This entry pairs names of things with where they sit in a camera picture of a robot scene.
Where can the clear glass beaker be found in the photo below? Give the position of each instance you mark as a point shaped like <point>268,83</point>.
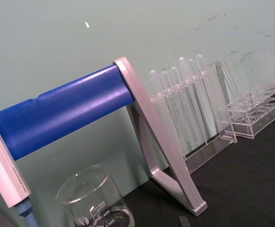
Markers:
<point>92,186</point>

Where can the black table cloth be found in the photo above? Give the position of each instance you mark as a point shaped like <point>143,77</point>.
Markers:
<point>241,179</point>

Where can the clear acrylic pipette rack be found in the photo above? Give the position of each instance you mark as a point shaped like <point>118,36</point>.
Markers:
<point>213,151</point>

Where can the clear acrylic test tube rack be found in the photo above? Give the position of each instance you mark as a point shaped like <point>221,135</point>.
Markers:
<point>258,118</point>

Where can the blue bar stand silver ends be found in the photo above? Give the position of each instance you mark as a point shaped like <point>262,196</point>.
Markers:
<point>64,113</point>

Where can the small grey strip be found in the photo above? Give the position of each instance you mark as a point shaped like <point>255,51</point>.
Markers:
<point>184,222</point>

